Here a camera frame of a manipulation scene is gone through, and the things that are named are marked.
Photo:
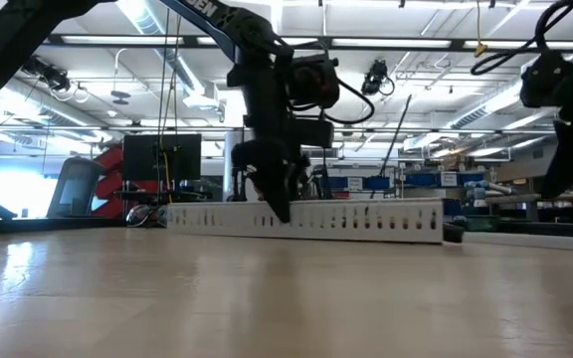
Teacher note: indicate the black monitor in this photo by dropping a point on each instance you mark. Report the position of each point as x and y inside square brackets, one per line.
[142, 159]

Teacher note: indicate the white pillar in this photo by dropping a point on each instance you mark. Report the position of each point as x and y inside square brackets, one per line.
[229, 164]

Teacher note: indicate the pale blue rolls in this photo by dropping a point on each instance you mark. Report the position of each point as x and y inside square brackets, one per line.
[478, 191]

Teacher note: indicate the yellow hanging hook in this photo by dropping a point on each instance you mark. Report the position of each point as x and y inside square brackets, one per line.
[481, 49]

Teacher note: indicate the red machine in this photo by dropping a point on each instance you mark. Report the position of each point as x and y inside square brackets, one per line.
[112, 184]

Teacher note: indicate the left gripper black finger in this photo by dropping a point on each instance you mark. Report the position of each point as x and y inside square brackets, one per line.
[251, 161]
[284, 184]

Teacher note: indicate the black overhead camera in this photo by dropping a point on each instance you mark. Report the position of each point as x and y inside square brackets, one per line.
[376, 74]

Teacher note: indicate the grey office chair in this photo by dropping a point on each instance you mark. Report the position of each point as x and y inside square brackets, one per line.
[75, 189]

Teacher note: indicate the black overhead frame beam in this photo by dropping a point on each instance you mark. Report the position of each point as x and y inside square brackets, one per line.
[458, 45]

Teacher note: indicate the long blue storage bin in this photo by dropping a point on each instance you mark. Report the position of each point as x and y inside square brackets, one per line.
[453, 206]

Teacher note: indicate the dark tape roll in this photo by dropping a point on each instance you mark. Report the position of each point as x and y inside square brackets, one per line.
[483, 224]

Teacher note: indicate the clear safety glasses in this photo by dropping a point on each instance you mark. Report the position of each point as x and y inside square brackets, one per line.
[139, 215]

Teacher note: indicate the white storage shelf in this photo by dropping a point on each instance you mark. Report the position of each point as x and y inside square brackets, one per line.
[400, 191]

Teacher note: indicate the black ceiling-mounted camera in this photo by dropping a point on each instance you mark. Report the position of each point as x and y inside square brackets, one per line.
[43, 72]

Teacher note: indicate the wooden workbench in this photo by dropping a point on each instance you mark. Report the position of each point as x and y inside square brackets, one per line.
[510, 198]

